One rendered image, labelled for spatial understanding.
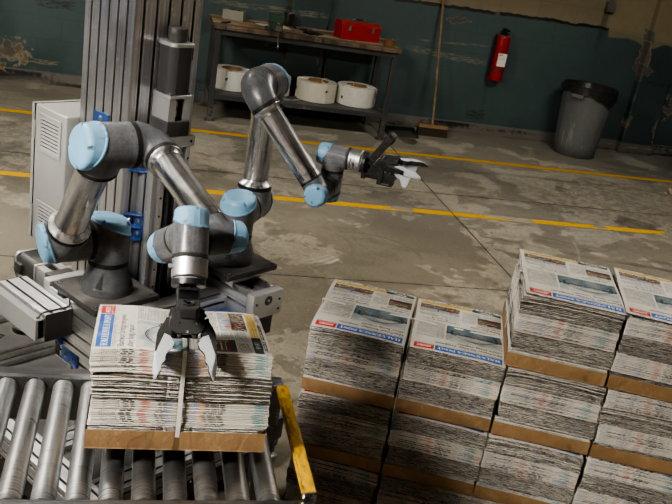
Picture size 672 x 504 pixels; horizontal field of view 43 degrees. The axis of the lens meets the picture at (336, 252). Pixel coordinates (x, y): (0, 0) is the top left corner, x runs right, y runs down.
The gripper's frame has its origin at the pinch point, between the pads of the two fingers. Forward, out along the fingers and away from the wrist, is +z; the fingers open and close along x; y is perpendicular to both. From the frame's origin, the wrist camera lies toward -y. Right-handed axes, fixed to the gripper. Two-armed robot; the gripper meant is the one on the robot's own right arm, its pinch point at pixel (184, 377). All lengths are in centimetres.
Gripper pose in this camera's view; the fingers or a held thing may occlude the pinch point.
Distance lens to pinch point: 172.5
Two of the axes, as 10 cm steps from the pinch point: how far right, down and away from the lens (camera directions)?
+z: -0.1, 9.8, -2.2
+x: -9.7, -0.6, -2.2
